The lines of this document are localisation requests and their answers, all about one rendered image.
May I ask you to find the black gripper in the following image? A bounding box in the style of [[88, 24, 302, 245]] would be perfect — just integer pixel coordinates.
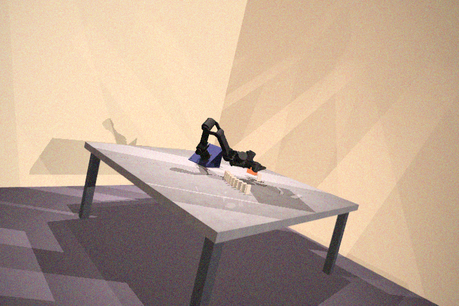
[[241, 160, 266, 173]]

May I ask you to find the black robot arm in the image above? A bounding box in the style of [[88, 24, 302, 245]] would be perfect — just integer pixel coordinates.
[[195, 118, 256, 167]]

